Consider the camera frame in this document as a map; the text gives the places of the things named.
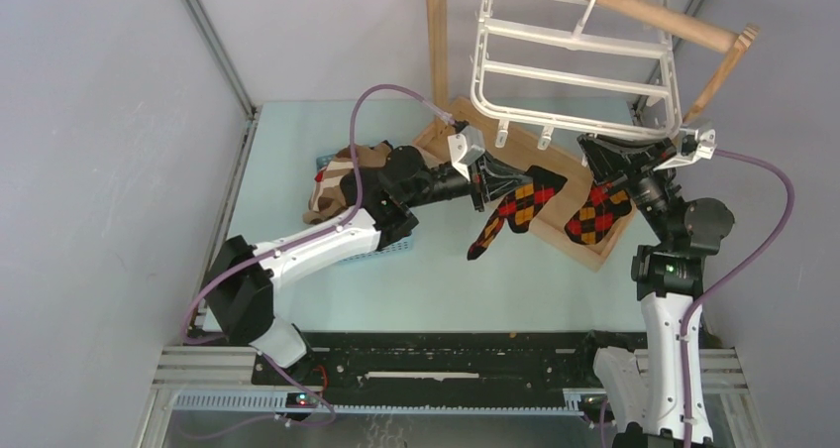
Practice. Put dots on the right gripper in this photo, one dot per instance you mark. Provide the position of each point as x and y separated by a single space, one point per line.
606 158

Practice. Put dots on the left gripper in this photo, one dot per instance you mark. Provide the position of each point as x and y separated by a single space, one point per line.
493 179

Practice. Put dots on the red black argyle sock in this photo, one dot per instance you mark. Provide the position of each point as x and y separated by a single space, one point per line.
602 209

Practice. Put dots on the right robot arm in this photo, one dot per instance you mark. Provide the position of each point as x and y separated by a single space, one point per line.
666 406

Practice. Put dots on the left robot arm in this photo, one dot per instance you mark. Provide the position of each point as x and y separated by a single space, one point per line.
246 279

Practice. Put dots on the wooden hanger stand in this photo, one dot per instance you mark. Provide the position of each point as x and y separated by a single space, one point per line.
705 55

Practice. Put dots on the white plastic clip hanger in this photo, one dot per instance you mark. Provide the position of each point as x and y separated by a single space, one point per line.
567 49

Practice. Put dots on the pile of socks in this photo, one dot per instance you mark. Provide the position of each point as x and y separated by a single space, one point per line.
327 199

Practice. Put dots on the light blue perforated basket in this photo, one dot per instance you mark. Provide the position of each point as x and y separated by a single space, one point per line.
403 245

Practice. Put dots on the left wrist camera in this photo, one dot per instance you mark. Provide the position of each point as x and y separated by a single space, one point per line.
465 148

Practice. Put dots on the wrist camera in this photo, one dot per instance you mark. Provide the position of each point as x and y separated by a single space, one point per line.
465 148
696 141

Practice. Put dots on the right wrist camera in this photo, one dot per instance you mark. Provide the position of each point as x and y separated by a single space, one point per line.
696 141

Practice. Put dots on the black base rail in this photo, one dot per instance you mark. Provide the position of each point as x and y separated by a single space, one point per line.
486 370

